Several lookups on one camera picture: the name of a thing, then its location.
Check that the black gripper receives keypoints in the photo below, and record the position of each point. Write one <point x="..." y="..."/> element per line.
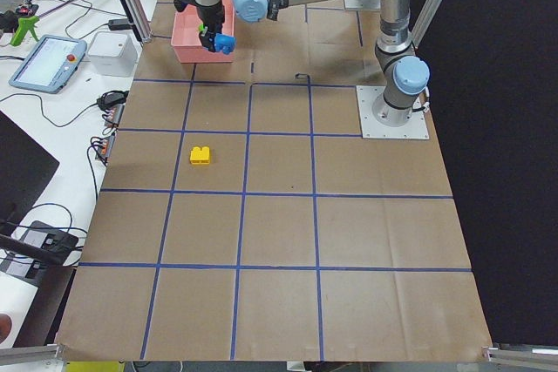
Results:
<point x="208" y="14"/>

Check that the blue toy block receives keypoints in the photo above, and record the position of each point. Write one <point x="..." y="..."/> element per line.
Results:
<point x="224" y="43"/>

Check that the pink plastic box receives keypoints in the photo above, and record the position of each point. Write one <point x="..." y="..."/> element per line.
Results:
<point x="186" y="43"/>

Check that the white square box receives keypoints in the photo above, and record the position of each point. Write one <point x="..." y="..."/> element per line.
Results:
<point x="112" y="54"/>

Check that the black power adapter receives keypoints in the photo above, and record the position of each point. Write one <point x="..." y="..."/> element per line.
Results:
<point x="119" y="24"/>

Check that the yellow toy block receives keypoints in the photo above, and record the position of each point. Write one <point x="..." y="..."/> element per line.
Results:
<point x="200" y="155"/>

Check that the blue teach pendant tablet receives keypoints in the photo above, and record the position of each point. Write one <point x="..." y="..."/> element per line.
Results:
<point x="50" y="64"/>

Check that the brown paper table cover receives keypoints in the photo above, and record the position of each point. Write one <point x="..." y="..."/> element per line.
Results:
<point x="300" y="241"/>

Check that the green handled grabber tool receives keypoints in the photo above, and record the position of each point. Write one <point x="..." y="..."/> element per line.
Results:
<point x="25" y="25"/>

